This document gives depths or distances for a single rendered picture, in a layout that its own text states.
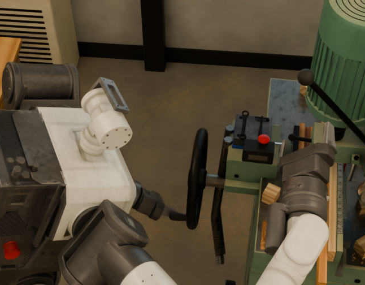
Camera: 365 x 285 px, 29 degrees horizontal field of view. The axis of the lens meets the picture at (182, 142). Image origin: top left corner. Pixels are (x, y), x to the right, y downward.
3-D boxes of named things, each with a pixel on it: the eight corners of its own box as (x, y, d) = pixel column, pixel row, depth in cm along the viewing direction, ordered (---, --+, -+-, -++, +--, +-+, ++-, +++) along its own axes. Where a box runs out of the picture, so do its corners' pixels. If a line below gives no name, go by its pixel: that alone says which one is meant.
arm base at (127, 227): (113, 312, 131) (69, 293, 124) (86, 271, 141) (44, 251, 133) (164, 250, 131) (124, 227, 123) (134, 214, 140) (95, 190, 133)
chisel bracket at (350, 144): (309, 142, 187) (313, 121, 180) (363, 148, 185) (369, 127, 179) (308, 164, 182) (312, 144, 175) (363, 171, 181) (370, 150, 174)
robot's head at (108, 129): (91, 159, 135) (107, 126, 130) (73, 121, 141) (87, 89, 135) (121, 157, 139) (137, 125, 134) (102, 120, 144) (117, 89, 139)
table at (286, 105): (237, 87, 218) (238, 73, 214) (337, 97, 216) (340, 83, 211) (214, 260, 181) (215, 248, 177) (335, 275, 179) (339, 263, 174)
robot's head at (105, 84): (87, 133, 134) (111, 106, 131) (72, 102, 139) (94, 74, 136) (112, 139, 139) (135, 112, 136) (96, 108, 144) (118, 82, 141)
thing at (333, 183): (329, 83, 211) (331, 72, 207) (335, 84, 211) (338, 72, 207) (324, 260, 174) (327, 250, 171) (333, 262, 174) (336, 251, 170)
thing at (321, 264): (321, 97, 208) (324, 88, 205) (328, 98, 207) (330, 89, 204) (315, 289, 170) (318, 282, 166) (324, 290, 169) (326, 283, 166)
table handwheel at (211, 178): (198, 124, 214) (189, 129, 186) (264, 132, 213) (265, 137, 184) (187, 219, 217) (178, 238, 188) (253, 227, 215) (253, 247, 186)
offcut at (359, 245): (362, 259, 186) (365, 251, 183) (352, 247, 188) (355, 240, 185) (374, 252, 187) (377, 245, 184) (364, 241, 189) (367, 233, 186)
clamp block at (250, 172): (230, 138, 202) (231, 118, 195) (277, 143, 201) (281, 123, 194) (225, 180, 193) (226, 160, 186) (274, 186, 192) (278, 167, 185)
